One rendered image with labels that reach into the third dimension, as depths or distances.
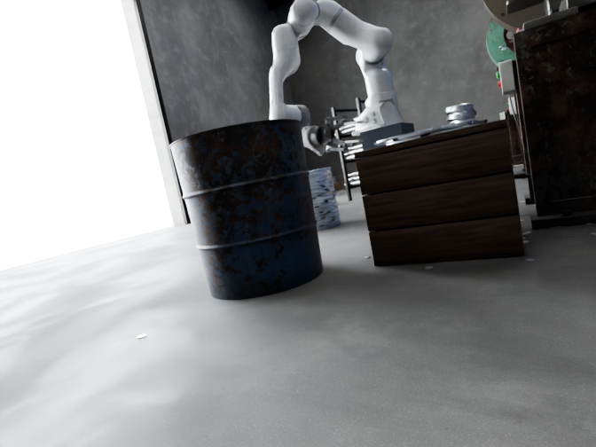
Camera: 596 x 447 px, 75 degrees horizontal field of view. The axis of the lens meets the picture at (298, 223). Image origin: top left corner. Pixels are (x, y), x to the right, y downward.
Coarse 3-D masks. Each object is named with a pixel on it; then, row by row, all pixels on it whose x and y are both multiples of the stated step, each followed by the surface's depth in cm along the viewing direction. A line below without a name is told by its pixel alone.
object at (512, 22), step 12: (492, 0) 255; (504, 0) 252; (492, 12) 256; (504, 12) 253; (516, 12) 250; (528, 12) 247; (540, 12) 244; (504, 24) 258; (516, 24) 251; (516, 108) 277; (516, 156) 301
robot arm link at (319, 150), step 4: (304, 128) 156; (308, 128) 156; (312, 128) 157; (304, 132) 157; (308, 132) 156; (304, 136) 157; (308, 136) 156; (304, 140) 157; (308, 140) 156; (304, 144) 159; (308, 144) 158; (312, 144) 158; (312, 148) 160; (316, 148) 160; (320, 148) 161; (324, 148) 163; (316, 152) 162; (320, 152) 162; (324, 152) 163
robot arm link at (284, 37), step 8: (288, 24) 159; (272, 32) 158; (280, 32) 155; (288, 32) 155; (296, 32) 160; (272, 40) 158; (280, 40) 155; (288, 40) 155; (296, 40) 158; (272, 48) 160; (280, 48) 155; (288, 48) 155; (296, 48) 157
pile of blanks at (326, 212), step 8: (312, 176) 219; (320, 176) 221; (328, 176) 225; (312, 184) 220; (320, 184) 221; (328, 184) 224; (312, 192) 220; (320, 192) 221; (328, 192) 239; (312, 200) 221; (320, 200) 221; (328, 200) 224; (336, 200) 232; (320, 208) 221; (328, 208) 223; (336, 208) 237; (320, 216) 222; (328, 216) 223; (336, 216) 228; (320, 224) 222; (328, 224) 224; (336, 224) 227
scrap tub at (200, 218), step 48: (192, 144) 107; (240, 144) 104; (288, 144) 112; (192, 192) 111; (240, 192) 106; (288, 192) 111; (240, 240) 108; (288, 240) 111; (240, 288) 111; (288, 288) 112
